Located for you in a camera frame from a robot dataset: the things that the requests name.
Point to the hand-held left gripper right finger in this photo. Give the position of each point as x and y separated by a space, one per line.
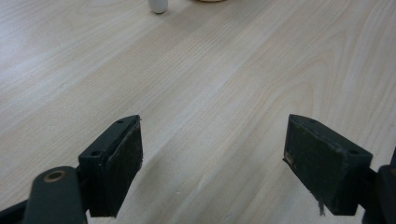
327 168

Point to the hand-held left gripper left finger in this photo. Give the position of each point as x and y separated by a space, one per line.
112 174

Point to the white and purple toothpaste tube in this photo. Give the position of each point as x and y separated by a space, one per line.
158 5

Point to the beige round object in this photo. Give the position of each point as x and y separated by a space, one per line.
211 0

